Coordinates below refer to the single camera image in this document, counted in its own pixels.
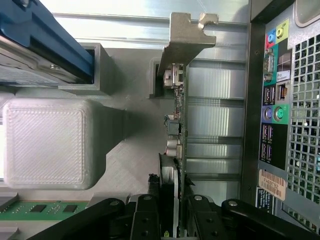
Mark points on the grey printed parts rack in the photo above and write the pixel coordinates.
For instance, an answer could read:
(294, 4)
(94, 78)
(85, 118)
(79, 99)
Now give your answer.
(45, 145)

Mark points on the hard disk with blue caddy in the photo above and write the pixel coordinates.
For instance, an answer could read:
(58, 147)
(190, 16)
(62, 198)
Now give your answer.
(50, 35)

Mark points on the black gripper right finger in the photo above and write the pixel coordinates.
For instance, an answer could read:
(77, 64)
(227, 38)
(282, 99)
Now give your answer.
(207, 220)

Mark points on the black open PC case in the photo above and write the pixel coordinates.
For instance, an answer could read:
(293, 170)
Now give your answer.
(300, 100)

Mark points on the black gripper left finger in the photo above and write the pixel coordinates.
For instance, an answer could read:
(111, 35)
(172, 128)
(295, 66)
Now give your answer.
(145, 217)

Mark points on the green RAM stick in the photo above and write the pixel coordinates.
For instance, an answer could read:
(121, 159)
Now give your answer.
(50, 208)

